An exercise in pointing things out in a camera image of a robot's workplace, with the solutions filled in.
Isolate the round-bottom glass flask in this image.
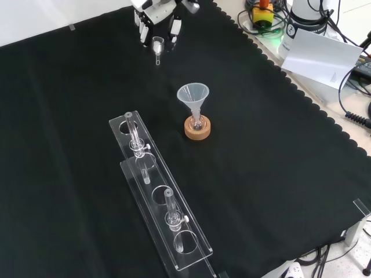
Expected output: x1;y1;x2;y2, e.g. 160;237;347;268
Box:
190;111;207;131

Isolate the cork ring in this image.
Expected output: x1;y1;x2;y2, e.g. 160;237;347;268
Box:
184;115;212;141

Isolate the black cable bundle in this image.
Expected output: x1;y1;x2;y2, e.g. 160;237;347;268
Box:
297;243;350;278

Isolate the black tripod leg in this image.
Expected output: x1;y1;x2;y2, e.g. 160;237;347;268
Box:
358;30;371;58

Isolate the black cloth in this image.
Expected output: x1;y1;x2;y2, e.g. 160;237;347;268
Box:
0;0;371;278

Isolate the yellow stop button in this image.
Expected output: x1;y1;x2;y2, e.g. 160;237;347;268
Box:
251;0;275;30

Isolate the pale board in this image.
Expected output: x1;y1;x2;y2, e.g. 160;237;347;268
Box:
281;28;364;91

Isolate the clear plastic funnel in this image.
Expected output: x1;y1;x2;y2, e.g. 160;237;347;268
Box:
176;82;210;117

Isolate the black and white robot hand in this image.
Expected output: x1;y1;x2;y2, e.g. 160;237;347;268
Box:
129;0;201;53

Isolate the clear acrylic bracket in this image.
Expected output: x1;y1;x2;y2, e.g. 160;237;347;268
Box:
344;197;371;247

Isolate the black coiled cable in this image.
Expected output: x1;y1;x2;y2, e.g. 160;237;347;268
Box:
344;111;371;129

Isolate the clear weighing funnel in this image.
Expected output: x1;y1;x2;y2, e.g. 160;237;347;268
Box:
151;36;165;67

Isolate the black device box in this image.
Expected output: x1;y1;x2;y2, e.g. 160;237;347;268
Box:
354;54;371;78

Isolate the thin black cable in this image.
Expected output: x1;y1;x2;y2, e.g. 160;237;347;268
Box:
337;62;371;115

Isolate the white power strip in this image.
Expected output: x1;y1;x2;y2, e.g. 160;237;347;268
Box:
278;261;305;278

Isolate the clear acrylic funnel stand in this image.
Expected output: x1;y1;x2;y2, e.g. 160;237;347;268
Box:
108;109;217;278

